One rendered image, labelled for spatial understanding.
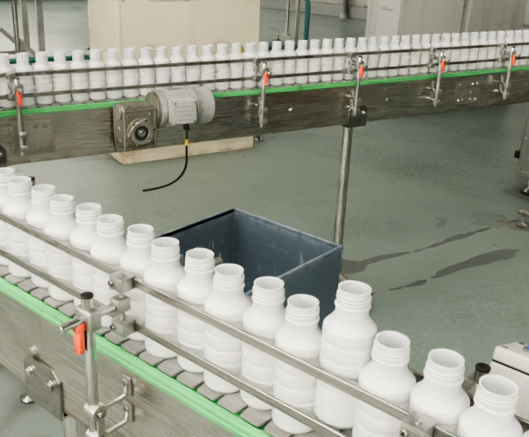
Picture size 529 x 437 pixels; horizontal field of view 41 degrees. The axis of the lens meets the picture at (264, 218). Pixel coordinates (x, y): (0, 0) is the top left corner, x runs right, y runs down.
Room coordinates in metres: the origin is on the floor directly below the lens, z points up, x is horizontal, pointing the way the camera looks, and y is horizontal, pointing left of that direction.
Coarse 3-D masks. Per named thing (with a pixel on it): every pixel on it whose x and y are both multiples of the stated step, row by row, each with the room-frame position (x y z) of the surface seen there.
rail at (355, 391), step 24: (0, 216) 1.07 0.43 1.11; (48, 240) 0.98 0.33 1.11; (24, 264) 1.03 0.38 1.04; (96, 264) 0.91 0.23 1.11; (72, 288) 0.95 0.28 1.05; (144, 288) 0.84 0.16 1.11; (192, 312) 0.79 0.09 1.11; (240, 336) 0.73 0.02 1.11; (192, 360) 0.78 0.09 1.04; (288, 360) 0.69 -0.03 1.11; (240, 384) 0.73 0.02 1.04; (336, 384) 0.64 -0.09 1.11; (288, 408) 0.68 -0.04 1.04; (384, 408) 0.61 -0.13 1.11; (336, 432) 0.64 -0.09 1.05
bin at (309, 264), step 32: (192, 224) 1.45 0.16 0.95; (224, 224) 1.53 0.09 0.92; (256, 224) 1.52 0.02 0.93; (224, 256) 1.54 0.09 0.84; (256, 256) 1.51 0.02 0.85; (288, 256) 1.45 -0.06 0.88; (320, 256) 1.31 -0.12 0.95; (288, 288) 1.23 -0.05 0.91; (320, 288) 1.32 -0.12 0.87; (320, 320) 1.32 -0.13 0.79
